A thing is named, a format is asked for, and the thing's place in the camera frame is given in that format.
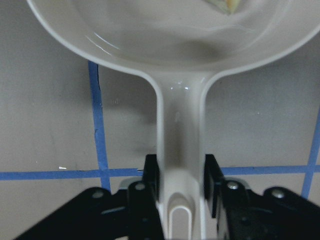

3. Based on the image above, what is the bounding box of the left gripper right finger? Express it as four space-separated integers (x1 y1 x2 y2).
204 154 320 240

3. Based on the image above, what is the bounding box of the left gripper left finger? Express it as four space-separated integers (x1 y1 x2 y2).
17 154 165 240

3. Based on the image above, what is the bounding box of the beige plastic dustpan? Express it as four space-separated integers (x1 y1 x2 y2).
28 0 320 240

